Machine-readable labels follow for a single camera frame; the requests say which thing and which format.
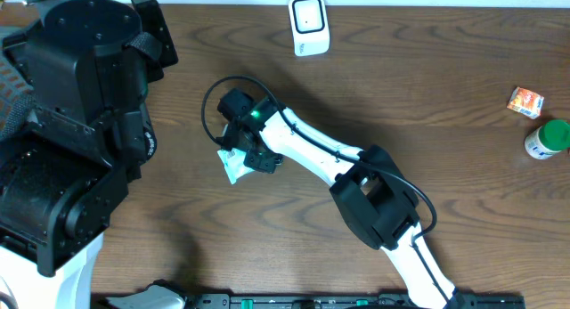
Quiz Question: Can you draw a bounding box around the light blue wet wipes pack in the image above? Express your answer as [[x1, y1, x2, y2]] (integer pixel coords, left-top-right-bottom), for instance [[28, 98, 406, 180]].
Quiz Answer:
[[217, 146, 254, 184]]

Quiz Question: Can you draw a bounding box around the small orange juice carton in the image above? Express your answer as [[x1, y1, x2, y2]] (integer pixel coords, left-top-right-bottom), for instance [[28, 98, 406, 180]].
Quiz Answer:
[[507, 86, 544, 119]]

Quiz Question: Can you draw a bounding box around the green lid jar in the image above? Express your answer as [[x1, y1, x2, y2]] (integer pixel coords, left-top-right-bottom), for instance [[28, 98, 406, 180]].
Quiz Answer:
[[524, 119, 569, 160]]

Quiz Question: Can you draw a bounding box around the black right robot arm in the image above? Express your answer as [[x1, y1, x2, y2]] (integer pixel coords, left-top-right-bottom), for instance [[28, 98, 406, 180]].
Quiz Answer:
[[217, 88, 464, 308]]

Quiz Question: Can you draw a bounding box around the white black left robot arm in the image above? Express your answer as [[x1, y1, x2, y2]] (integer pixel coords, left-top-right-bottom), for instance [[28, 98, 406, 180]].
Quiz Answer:
[[1, 0, 178, 308]]

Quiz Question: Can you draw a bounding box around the white barcode scanner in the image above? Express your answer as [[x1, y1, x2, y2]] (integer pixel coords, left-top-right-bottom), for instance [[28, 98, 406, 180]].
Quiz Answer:
[[288, 0, 330, 57]]

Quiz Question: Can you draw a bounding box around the grey plastic mesh basket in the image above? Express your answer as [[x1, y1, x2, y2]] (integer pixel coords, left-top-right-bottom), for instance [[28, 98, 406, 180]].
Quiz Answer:
[[1, 53, 37, 142]]

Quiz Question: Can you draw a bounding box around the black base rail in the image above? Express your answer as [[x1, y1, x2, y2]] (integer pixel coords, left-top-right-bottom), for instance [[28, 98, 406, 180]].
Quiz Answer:
[[91, 280, 527, 309]]

